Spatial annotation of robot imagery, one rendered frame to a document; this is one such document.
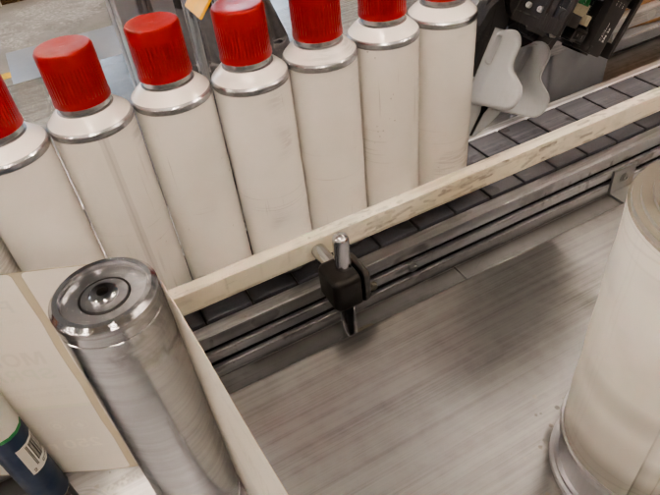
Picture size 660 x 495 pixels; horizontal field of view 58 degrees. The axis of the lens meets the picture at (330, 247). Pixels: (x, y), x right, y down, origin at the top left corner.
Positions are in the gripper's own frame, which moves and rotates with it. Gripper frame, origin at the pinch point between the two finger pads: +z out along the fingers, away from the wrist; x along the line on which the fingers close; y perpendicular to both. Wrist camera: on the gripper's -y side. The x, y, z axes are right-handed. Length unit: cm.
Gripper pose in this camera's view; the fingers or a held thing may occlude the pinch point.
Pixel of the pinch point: (468, 118)
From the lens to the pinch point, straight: 55.0
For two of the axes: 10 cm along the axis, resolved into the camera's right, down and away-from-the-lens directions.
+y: 4.7, 5.5, -6.9
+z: -3.6, 8.3, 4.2
